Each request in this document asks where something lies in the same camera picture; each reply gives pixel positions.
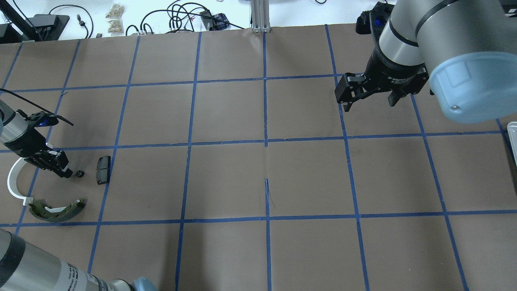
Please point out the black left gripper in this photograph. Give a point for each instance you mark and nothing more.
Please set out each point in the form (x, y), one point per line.
(29, 144)

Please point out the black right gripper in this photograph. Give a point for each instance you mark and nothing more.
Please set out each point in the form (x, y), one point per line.
(391, 69)

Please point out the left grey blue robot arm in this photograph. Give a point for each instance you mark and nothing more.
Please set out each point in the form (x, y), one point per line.
(19, 134)

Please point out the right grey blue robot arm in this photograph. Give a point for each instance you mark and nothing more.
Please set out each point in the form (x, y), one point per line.
(464, 49)

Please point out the silver ribbed metal tray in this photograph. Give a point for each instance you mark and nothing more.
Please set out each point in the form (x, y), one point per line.
(512, 133)

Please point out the grey brake pad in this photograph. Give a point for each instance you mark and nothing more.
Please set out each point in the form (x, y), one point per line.
(103, 170)

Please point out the curved metal brake shoe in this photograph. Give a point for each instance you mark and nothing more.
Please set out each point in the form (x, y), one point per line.
(56, 215)

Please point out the black monitor stand base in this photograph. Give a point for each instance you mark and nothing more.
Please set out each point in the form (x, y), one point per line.
(48, 27)

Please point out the bag of small parts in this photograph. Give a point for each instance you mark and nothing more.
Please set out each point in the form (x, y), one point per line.
(115, 26)
(115, 12)

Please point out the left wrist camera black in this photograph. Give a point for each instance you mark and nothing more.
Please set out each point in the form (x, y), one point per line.
(39, 119)

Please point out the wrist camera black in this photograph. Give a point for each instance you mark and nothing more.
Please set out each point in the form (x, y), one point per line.
(39, 119)
(373, 21)

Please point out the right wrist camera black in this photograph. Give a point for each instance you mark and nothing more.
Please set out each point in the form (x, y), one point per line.
(373, 21)

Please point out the aluminium frame post right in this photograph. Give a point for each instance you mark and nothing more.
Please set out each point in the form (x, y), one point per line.
(260, 20)

